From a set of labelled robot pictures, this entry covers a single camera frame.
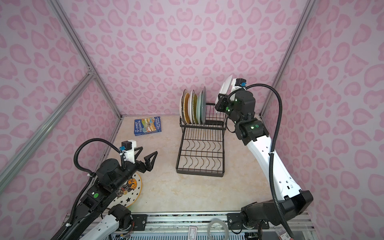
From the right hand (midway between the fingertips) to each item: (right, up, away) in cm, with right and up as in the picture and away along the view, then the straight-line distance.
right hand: (218, 92), depth 65 cm
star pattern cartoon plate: (-47, -51, +17) cm, 71 cm away
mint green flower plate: (-8, -5, +12) cm, 16 cm away
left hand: (-31, -25, +3) cm, 39 cm away
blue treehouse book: (-46, -14, +45) cm, 66 cm away
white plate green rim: (-13, -2, +13) cm, 18 cm away
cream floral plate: (-17, -5, +11) cm, 21 cm away
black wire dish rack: (-6, -29, +33) cm, 44 cm away
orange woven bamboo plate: (-15, -5, +13) cm, 21 cm away
